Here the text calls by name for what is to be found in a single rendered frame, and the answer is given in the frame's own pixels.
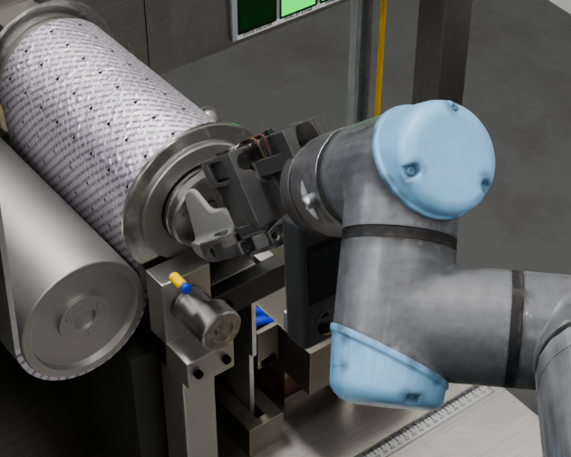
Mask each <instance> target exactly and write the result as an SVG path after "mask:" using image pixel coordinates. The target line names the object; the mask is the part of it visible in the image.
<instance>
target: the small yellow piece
mask: <svg viewBox="0 0 571 457"><path fill-rule="evenodd" d="M169 281H170V282H171V283H172V284H173V285H174V286H176V287H177V288H178V289H179V290H180V291H181V292H182V293H183V294H185V295H186V294H188V293H189V292H190V291H191V286H190V285H189V284H188V282H187V281H186V280H185V279H184V278H183V277H182V276H181V275H179V274H178V273H177V272H173V273H171V274H170V275H169Z"/></svg>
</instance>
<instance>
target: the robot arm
mask: <svg viewBox="0 0 571 457"><path fill-rule="evenodd" d="M216 156H217V157H216V158H213V159H210V160H206V161H203V162H201V163H200V165H201V168H202V169H203V171H204V174H205V176H206V178H207V181H208V184H209V187H210V188H211V191H212V193H213V195H214V198H215V200H216V202H217V204H218V209H214V208H212V207H211V206H210V205H209V204H208V203H207V202H206V201H205V199H204V198H203V197H202V196H201V195H200V193H199V192H198V191H197V190H194V189H190V190H188V191H187V192H186V196H185V201H186V204H187V208H188V211H189V216H190V220H191V224H192V227H193V230H194V233H195V241H192V243H191V245H192V247H193V249H194V251H195V253H196V254H197V255H199V256H200V257H201V258H204V259H205V260H206V261H207V262H218V261H222V260H225V259H229V258H233V257H236V256H241V255H244V254H246V253H247V255H248V256H254V255H256V254H260V253H263V252H266V251H268V250H271V249H273V248H278V247H280V246H282V245H284V256H285V295H286V315H287V334H288V336H289V338H290V339H291V340H293V341H294V342H295V343H297V344H298V345H300V346H301V347H302V348H304V349H309V348H311V347H313V346H315V345H318V344H320V343H322V342H323V341H325V340H327V339H329V338H332V342H331V360H330V377H329V382H330V386H331V388H332V389H333V392H334V393H336V395H337V396H338V397H339V398H340V399H342V400H344V401H346V402H348V403H352V404H363V405H370V406H378V407H386V408H395V409H408V410H420V411H433V410H437V409H439V408H440V407H441V406H442V405H443V403H444V398H445V392H446V391H447V390H448V389H449V383H452V384H473V385H483V386H494V387H505V388H515V389H524V390H533V391H537V409H538V420H539V429H540V439H541V448H542V457H571V275H563V274H553V273H542V272H532V271H522V270H510V269H499V268H489V267H469V266H458V265H456V257H457V242H458V241H457V238H458V227H459V217H460V216H462V215H463V214H465V213H466V212H467V211H469V210H470V209H473V208H474V207H476V206H477V205H478V204H479V203H480V202H481V201H482V200H483V198H484V196H485V195H486V193H487V191H488V189H489V187H490V185H491V184H492V181H493V178H494V173H495V153H494V149H493V145H492V142H491V139H490V137H489V134H488V132H487V130H486V129H485V127H484V126H483V124H482V123H481V121H480V120H479V119H478V118H477V117H476V116H475V115H474V114H473V113H472V112H470V111H469V110H468V109H466V108H465V107H463V106H461V105H459V104H457V103H455V102H452V101H444V100H432V101H427V102H421V103H417V104H413V105H412V104H404V105H399V106H396V107H393V108H391V109H389V110H388V111H386V112H385V113H384V114H381V115H378V116H375V117H373V118H371V119H368V120H365V121H362V122H357V123H355V124H353V125H350V126H346V127H343V128H341V129H338V130H335V131H329V130H328V127H327V125H326V123H325V120H324V116H323V115H322V114H320V115H318V116H315V117H313V118H311V119H308V120H305V121H300V122H296V123H294V124H291V125H288V126H286V127H284V128H281V129H279V130H276V131H273V129H272V128H270V129H268V130H266V131H265V132H264V133H262V134H258V135H257V136H255V137H254V138H249V139H246V140H244V141H241V142H240V143H239V144H238V145H236V146H233V147H231V148H229V149H226V150H224V151H221V152H219V153H217V154H216ZM226 179H230V180H226ZM226 206H227V208H224V207H226ZM224 230H228V232H225V233H223V232H221V231H224Z"/></svg>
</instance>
